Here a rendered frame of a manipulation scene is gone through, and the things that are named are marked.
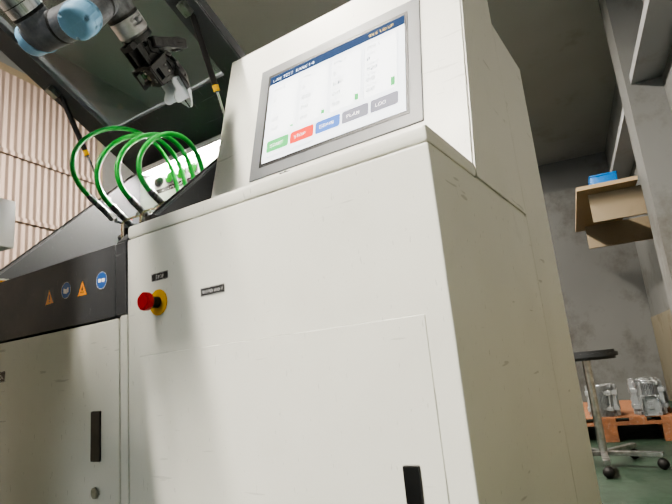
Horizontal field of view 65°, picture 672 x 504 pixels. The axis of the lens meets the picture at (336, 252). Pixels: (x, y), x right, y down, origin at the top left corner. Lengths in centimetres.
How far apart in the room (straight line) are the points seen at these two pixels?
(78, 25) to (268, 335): 76
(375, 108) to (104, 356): 79
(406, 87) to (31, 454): 118
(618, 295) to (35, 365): 628
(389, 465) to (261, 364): 27
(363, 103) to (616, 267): 596
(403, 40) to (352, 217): 56
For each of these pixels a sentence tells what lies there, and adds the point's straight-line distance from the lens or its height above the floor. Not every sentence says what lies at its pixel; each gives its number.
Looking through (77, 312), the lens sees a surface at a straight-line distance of 134.
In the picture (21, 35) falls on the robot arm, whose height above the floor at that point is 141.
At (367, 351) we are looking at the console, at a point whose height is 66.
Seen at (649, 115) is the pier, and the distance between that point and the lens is 426.
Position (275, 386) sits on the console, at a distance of 90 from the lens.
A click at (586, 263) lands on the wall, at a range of 698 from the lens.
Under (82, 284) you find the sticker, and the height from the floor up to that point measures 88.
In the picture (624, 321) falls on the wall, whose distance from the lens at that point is 694.
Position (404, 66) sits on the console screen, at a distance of 123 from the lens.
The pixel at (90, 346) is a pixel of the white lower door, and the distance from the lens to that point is 129.
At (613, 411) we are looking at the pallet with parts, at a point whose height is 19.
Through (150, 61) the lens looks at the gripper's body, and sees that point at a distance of 142.
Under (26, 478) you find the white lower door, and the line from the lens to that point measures 151.
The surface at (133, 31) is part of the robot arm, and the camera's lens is 140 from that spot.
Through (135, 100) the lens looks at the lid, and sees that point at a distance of 200.
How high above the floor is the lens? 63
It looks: 13 degrees up
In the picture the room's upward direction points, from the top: 6 degrees counter-clockwise
